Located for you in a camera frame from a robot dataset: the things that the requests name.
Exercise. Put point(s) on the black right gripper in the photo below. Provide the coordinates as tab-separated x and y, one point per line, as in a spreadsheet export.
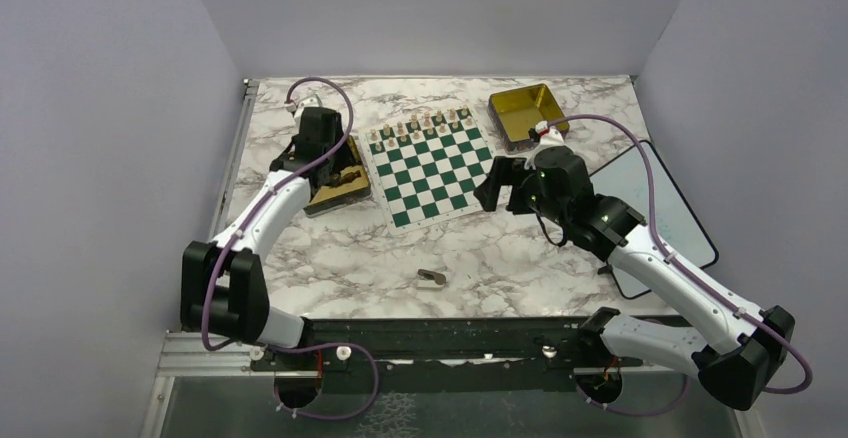
488	191

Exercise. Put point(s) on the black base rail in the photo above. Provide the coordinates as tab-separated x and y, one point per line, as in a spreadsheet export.
442	355

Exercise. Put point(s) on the gold tin with dark pieces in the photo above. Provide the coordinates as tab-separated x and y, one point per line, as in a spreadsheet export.
349	183

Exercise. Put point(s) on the empty gold tin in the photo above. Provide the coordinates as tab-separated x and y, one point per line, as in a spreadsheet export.
514	112

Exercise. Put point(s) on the white tablet with black frame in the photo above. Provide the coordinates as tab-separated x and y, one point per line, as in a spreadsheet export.
625	177

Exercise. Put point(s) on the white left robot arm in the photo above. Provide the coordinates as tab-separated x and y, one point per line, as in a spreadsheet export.
223	289

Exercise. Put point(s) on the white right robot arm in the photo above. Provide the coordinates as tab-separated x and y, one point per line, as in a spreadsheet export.
732	346

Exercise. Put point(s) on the dark chess pieces in tin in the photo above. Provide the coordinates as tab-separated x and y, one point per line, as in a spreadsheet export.
343	178

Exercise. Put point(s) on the light wooden chess pieces row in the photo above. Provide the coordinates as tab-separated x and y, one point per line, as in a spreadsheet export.
451	130

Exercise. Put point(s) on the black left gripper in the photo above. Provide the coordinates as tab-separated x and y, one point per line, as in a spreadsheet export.
340	159

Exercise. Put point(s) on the green white chess board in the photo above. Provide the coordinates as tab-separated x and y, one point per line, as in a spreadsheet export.
416	191

